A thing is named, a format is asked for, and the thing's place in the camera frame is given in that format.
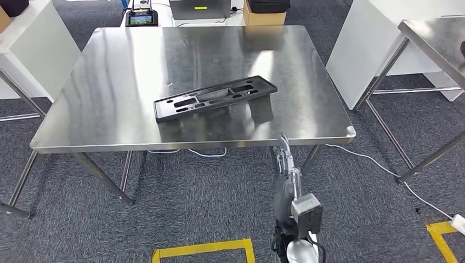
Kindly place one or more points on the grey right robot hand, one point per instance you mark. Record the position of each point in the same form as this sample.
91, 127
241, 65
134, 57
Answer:
285, 196

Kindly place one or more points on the black licence plate holder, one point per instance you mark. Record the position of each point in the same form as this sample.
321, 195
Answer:
163, 112

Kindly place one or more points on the stainless steel workbench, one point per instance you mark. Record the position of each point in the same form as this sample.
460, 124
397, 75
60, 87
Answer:
436, 36
21, 93
127, 72

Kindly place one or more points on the yellow floor tape square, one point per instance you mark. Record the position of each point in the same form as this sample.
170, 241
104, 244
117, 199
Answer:
437, 236
203, 248

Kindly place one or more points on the white panel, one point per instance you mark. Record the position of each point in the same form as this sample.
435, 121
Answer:
43, 47
356, 54

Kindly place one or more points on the white power strip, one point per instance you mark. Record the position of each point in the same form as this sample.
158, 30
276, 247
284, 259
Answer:
459, 224

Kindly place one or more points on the brown cardboard box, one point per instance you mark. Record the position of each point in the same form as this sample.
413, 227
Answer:
263, 19
3, 20

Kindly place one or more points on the black carrying case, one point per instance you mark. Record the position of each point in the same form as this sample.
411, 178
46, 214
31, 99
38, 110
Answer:
269, 5

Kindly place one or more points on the grey laptop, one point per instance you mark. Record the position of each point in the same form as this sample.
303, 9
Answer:
199, 12

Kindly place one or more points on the black remote with screen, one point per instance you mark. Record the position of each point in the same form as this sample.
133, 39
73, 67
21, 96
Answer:
141, 18

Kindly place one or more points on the black box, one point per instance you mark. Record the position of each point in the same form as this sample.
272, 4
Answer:
12, 6

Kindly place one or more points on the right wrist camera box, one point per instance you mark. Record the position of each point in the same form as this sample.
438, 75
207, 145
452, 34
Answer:
307, 214

